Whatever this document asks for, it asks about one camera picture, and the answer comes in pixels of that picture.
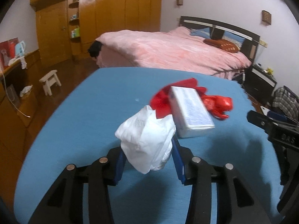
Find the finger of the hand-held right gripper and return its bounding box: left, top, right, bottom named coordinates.
left=247, top=110, right=299, bottom=148
left=267, top=110, right=299, bottom=127

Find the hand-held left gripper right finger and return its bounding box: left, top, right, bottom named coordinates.
left=171, top=136, right=272, bottom=224

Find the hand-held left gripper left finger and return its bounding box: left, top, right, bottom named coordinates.
left=28, top=147, right=128, bottom=224

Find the white printed plastic bag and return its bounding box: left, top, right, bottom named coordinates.
left=114, top=105, right=177, bottom=174

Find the plaid garment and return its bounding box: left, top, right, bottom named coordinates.
left=272, top=86, right=299, bottom=119

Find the black nightstand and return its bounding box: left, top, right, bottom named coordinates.
left=243, top=63, right=278, bottom=103

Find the crinkled red plastic bag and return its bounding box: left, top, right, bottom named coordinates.
left=201, top=95, right=234, bottom=121

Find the white tissue pack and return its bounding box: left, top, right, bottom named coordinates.
left=169, top=86, right=216, bottom=138

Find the blue tablecloth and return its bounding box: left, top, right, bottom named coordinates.
left=14, top=67, right=288, bottom=224

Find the smooth red plastic bag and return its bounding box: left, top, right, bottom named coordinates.
left=149, top=89, right=174, bottom=119

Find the brown dotted pillow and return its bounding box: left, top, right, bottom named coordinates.
left=203, top=38, right=240, bottom=53

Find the blue pillow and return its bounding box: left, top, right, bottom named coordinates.
left=190, top=27, right=211, bottom=38
left=221, top=33, right=246, bottom=49

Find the white wooden stool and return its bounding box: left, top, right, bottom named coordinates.
left=39, top=69, right=61, bottom=96

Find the long wooden sideboard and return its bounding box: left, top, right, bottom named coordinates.
left=0, top=49, right=41, bottom=168

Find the bed with pink cover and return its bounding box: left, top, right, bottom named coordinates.
left=96, top=26, right=253, bottom=81

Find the white crumpled cloth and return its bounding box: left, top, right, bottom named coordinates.
left=19, top=85, right=33, bottom=98

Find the black cloth bundle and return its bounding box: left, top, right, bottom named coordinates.
left=88, top=41, right=103, bottom=58

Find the wooden door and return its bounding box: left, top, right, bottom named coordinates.
left=35, top=1, right=73, bottom=68

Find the light blue kettle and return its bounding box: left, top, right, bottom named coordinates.
left=14, top=41, right=26, bottom=57

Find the wooden wardrobe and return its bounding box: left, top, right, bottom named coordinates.
left=30, top=0, right=163, bottom=68

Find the red picture board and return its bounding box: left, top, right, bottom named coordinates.
left=0, top=38, right=19, bottom=67

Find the dark wooden bed frame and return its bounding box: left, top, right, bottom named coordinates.
left=180, top=16, right=261, bottom=75

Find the thin white cable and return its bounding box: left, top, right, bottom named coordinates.
left=0, top=70, right=31, bottom=117

